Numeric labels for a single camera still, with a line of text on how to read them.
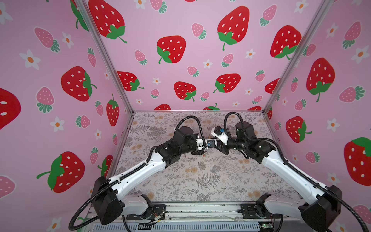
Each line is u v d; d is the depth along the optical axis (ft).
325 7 2.25
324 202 1.25
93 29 2.45
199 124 1.85
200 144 1.95
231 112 1.74
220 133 1.99
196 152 2.00
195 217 2.40
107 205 1.26
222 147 2.08
